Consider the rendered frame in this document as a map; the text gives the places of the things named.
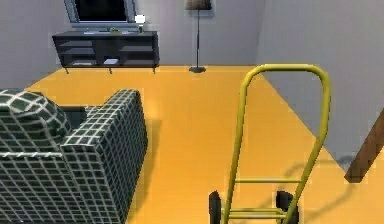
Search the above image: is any black floor lamp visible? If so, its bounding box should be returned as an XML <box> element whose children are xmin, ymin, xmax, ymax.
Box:
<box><xmin>184</xmin><ymin>0</ymin><xmax>213</xmax><ymax>74</ymax></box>

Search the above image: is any grey framed television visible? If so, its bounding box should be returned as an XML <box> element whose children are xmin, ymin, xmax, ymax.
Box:
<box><xmin>63</xmin><ymin>0</ymin><xmax>138</xmax><ymax>32</ymax></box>

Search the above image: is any brown wooden plank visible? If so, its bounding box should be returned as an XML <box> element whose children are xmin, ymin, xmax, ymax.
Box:
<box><xmin>343</xmin><ymin>107</ymin><xmax>384</xmax><ymax>184</ymax></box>

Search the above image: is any yellow hand truck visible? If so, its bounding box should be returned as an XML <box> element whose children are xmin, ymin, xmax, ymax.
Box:
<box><xmin>208</xmin><ymin>63</ymin><xmax>332</xmax><ymax>224</ymax></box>

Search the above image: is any black television stand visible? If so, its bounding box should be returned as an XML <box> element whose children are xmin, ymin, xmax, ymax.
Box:
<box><xmin>51</xmin><ymin>30</ymin><xmax>160</xmax><ymax>75</ymax></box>

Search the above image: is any green checked sofa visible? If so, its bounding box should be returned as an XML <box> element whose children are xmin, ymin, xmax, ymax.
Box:
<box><xmin>0</xmin><ymin>88</ymin><xmax>149</xmax><ymax>224</ymax></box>

